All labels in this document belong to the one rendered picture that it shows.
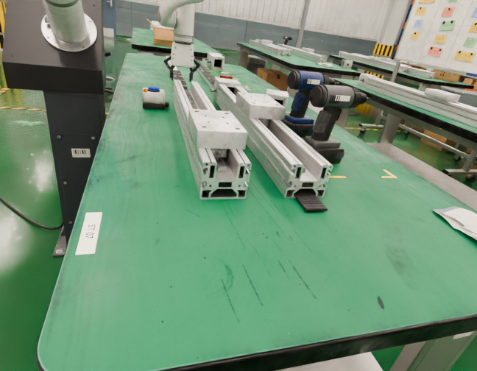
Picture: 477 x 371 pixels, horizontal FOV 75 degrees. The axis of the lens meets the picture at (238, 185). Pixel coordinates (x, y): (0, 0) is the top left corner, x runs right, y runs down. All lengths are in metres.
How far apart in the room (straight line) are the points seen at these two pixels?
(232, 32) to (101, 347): 12.47
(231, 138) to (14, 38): 1.01
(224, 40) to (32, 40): 11.38
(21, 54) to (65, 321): 1.14
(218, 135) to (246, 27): 12.20
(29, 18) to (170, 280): 1.24
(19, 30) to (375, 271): 1.39
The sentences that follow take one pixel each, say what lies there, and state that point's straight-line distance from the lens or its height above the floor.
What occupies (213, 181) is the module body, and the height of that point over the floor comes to 0.82.
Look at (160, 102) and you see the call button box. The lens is 1.22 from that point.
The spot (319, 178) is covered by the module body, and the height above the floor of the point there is 0.83.
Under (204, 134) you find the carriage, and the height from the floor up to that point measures 0.90.
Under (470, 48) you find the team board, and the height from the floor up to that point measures 1.19.
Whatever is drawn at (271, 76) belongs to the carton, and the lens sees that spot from 5.15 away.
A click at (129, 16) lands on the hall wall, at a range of 12.29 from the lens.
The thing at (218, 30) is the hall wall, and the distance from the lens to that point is 12.57.
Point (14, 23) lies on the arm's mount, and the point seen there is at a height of 0.99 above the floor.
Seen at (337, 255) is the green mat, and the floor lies 0.78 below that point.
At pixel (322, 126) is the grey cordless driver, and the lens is 0.90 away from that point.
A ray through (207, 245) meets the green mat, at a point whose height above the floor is 0.78.
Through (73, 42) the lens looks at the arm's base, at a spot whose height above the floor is 0.95.
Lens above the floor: 1.11
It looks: 28 degrees down
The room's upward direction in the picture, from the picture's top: 9 degrees clockwise
